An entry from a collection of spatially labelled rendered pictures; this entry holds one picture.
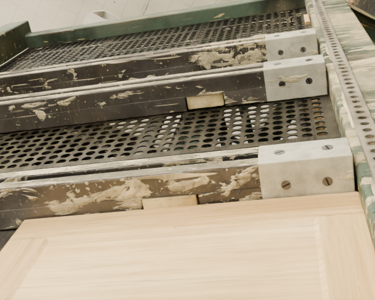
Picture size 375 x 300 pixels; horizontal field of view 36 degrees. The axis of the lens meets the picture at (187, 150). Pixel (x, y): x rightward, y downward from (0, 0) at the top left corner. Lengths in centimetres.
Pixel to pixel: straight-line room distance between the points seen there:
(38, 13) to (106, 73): 472
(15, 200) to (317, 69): 65
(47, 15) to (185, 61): 478
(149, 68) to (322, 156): 81
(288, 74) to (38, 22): 517
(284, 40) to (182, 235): 80
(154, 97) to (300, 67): 32
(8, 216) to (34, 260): 14
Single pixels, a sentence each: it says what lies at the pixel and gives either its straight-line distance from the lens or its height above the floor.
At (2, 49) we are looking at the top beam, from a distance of 222.
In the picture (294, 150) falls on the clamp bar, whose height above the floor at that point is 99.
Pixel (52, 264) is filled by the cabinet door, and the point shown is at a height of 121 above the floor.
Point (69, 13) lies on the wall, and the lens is 614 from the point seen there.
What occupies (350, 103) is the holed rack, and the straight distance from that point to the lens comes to 100.
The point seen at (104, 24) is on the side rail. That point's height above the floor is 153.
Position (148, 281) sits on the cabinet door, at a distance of 68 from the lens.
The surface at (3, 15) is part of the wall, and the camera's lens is 635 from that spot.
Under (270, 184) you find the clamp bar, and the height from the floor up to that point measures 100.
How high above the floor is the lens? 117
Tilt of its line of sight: 4 degrees down
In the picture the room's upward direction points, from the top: 63 degrees counter-clockwise
